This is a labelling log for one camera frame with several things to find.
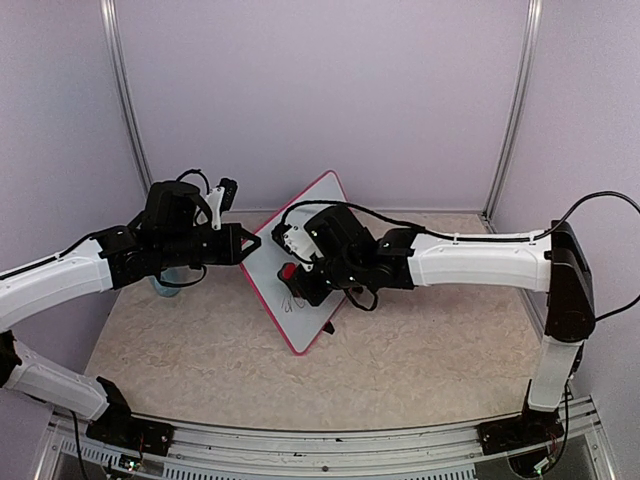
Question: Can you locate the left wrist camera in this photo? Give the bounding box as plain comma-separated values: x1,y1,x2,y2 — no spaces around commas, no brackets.
206,178,238,230

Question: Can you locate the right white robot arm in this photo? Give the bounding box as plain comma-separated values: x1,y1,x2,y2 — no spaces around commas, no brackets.
271,200,597,444

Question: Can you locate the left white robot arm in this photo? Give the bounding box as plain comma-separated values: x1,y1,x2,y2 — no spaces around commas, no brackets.
1,176,261,445

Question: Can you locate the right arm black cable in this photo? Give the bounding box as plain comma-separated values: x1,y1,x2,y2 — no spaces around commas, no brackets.
279,190,640,321

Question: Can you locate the red black whiteboard eraser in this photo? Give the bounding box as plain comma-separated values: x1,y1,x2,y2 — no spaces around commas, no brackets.
277,262,297,283

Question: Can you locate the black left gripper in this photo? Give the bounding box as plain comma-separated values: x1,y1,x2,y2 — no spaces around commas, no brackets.
159,223,262,269

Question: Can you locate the left aluminium frame post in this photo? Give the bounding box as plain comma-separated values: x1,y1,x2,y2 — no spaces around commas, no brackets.
99,0,153,193

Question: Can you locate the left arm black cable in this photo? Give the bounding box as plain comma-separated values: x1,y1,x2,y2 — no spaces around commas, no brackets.
177,168,210,226

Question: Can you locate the wire whiteboard easel stand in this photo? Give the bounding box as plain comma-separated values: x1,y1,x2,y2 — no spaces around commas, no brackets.
322,321,335,335

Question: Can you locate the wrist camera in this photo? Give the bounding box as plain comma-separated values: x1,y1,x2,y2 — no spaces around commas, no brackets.
206,178,238,230
271,223,318,264

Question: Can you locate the aluminium frame post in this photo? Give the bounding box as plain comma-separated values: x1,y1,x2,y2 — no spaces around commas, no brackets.
483,0,544,223
99,0,153,193

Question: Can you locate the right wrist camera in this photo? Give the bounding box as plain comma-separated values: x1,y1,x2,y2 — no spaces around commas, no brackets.
271,223,318,264

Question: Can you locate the pink framed whiteboard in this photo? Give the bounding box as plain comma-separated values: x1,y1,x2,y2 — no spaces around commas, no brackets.
241,170,346,356

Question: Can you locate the front aluminium rail base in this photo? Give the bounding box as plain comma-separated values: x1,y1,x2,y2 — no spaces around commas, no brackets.
34,397,616,480

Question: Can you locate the light blue ceramic mug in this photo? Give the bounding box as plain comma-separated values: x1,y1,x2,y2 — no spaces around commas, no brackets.
150,269,181,298

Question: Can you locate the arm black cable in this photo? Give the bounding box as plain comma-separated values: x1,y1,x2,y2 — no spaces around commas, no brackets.
279,190,640,321
177,168,210,226

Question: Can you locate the right aluminium frame post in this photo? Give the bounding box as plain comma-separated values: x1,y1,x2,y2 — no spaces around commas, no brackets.
483,0,544,223

